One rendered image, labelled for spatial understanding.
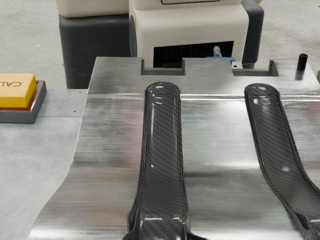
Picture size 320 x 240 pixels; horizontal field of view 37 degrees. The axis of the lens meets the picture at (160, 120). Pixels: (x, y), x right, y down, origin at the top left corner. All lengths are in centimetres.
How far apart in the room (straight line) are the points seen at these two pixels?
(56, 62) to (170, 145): 208
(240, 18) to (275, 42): 180
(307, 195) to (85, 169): 19
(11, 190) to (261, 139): 27
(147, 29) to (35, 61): 167
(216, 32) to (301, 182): 57
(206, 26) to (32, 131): 45
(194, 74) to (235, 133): 11
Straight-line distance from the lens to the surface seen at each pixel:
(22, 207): 53
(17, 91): 65
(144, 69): 59
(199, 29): 94
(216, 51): 74
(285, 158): 46
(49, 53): 262
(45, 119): 65
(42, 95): 68
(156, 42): 94
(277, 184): 42
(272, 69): 60
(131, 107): 50
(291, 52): 266
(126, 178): 41
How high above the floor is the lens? 116
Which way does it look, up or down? 35 degrees down
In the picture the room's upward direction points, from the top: straight up
